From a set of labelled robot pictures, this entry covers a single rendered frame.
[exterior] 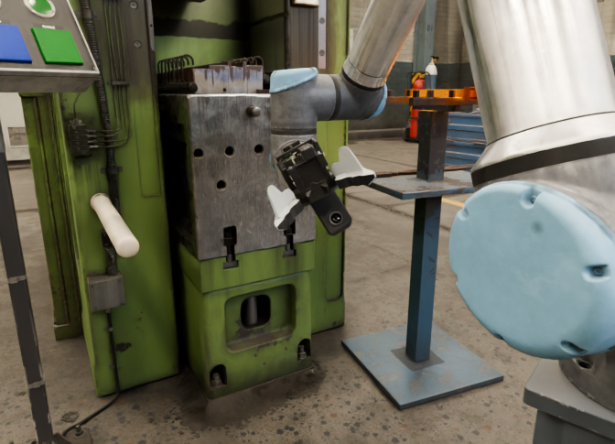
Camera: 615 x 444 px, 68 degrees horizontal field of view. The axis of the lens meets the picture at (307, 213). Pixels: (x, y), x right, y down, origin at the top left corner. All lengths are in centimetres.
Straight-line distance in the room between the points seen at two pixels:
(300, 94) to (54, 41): 50
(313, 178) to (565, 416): 44
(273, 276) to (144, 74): 69
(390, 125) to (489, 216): 910
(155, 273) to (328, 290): 67
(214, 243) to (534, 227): 103
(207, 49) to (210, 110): 60
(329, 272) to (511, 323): 140
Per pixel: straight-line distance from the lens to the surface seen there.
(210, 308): 139
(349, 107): 93
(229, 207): 130
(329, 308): 184
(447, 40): 1048
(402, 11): 84
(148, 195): 144
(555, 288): 39
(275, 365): 158
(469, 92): 134
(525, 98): 43
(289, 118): 87
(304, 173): 70
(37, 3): 113
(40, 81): 107
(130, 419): 155
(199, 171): 125
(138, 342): 159
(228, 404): 153
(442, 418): 152
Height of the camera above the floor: 93
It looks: 15 degrees down
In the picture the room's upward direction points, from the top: straight up
